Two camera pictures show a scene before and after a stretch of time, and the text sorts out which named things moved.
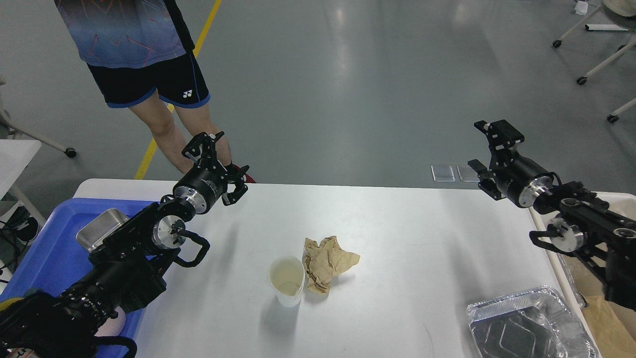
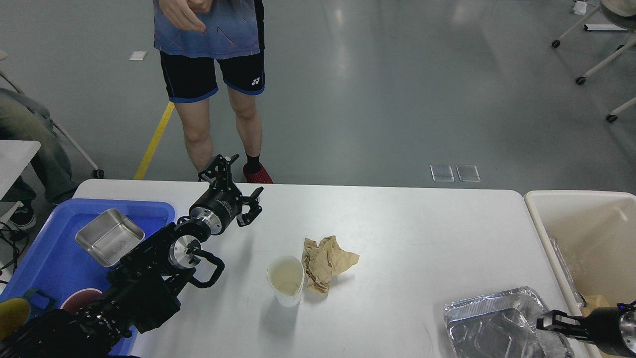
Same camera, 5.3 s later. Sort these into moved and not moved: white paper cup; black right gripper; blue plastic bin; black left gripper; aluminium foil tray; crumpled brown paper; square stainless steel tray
Moved: black right gripper; aluminium foil tray; black left gripper
Not moved: crumpled brown paper; blue plastic bin; white paper cup; square stainless steel tray
